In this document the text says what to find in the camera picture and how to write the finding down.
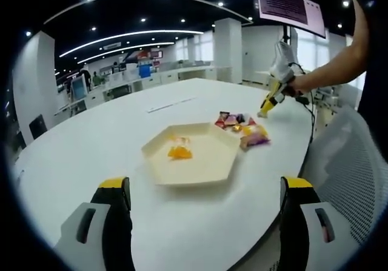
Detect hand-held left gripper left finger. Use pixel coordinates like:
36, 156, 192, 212
54, 176, 136, 271

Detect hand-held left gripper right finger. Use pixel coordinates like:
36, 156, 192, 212
280, 176, 349, 271

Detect pile of snack packets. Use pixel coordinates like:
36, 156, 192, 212
214, 110, 272, 149

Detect cream hexagonal container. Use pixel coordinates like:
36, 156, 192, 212
141, 121, 239, 187

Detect orange jelly snack packet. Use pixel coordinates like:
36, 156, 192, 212
165, 134, 194, 162

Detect person's right hand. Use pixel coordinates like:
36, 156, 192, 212
284, 74, 306, 98

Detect black monitor stand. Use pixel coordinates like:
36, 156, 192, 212
281, 25, 293, 46

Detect white square pillar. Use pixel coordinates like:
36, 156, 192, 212
12, 30, 57, 144
213, 18, 243, 84

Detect computer monitor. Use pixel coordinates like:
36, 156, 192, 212
253, 0, 328, 38

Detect person's dark shirt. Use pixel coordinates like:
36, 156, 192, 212
357, 69, 381, 116

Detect grey mesh office chair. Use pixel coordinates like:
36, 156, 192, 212
303, 106, 388, 249

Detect white office desk row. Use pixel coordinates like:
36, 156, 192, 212
56, 65, 234, 117

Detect black office chair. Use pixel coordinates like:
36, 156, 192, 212
28, 114, 48, 140

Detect light blue display panel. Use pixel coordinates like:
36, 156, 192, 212
71, 77, 89, 101

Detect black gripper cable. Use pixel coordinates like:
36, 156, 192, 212
292, 61, 316, 143

